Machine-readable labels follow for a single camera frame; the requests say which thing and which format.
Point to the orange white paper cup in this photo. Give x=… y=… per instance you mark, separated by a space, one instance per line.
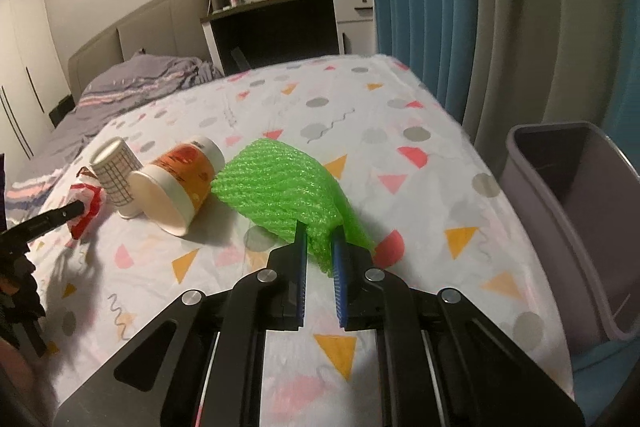
x=175 y=187

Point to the grey striped blanket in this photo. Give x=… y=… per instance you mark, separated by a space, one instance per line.
x=130 y=82

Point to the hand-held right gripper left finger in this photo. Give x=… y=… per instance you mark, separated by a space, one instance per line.
x=301 y=272

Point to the grey trash bin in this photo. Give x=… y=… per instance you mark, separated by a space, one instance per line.
x=580 y=227

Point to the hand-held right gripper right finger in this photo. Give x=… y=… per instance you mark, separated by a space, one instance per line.
x=341 y=282

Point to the beige padded headboard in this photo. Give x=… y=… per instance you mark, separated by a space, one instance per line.
x=150 y=27

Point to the black bedside box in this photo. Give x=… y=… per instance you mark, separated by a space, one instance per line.
x=62 y=108

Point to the green foam net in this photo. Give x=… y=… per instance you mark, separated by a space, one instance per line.
x=285 y=192

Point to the dark wooden desk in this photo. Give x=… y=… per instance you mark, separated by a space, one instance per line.
x=275 y=27

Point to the white drawer unit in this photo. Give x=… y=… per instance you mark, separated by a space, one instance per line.
x=356 y=22

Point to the dark grid paper cup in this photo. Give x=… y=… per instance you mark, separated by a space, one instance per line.
x=116 y=177

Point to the grey curtain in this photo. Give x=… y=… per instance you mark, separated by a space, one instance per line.
x=520 y=22

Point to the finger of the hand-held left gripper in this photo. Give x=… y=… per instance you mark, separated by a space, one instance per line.
x=50 y=219

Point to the blue curtain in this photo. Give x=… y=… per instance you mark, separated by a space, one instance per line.
x=415 y=7

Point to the red white plastic wrapper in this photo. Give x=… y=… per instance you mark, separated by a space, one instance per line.
x=87 y=207

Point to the white wardrobe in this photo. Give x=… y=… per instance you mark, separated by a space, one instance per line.
x=25 y=72

